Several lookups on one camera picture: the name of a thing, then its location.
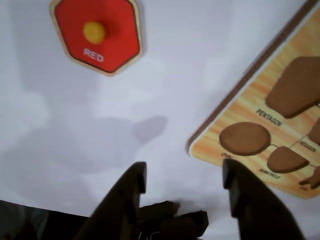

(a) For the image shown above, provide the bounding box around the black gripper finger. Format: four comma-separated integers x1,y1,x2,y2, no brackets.
223,159,311,240
74,161,147,240

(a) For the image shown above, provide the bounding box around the wooden shape puzzle board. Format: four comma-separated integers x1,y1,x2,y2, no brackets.
186,0,320,200

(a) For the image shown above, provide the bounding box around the red hexagon piece yellow pin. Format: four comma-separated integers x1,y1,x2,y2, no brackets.
49,0,145,77

